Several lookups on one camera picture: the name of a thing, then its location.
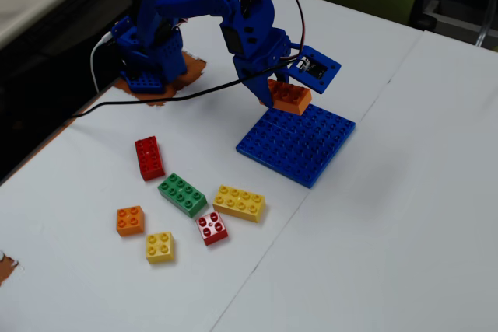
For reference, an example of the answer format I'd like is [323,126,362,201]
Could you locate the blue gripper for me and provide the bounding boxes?
[231,27,293,108]

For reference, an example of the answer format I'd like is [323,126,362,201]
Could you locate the orange 2x4 block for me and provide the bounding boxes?
[259,78,314,117]

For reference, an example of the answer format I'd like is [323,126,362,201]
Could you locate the yellow 2x4 block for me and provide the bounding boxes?
[212,184,267,224]

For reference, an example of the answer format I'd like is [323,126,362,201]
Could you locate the red 2x4 block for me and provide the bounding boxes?
[134,135,167,182]

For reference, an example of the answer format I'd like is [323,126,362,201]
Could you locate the green 2x4 block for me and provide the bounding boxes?
[157,173,208,219]

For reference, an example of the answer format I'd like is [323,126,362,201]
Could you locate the red 2x2 block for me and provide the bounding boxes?
[195,211,230,247]

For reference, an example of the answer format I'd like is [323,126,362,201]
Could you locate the orange 2x2 block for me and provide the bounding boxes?
[115,205,146,238]

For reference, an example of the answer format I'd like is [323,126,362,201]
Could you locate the yellow 2x2 block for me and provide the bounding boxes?
[145,231,176,264]

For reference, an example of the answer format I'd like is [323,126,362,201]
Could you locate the white foam board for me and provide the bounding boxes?
[209,30,498,332]
[0,0,423,332]

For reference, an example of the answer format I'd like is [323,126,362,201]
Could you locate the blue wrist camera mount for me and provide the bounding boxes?
[286,45,342,95]

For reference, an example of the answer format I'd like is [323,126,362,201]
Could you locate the red white servo wires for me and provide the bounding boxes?
[248,0,307,61]

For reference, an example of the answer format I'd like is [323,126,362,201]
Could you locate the blue 8x8 base plate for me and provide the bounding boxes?
[235,103,356,190]

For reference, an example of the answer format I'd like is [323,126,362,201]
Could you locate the white cable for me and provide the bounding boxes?
[90,32,114,93]

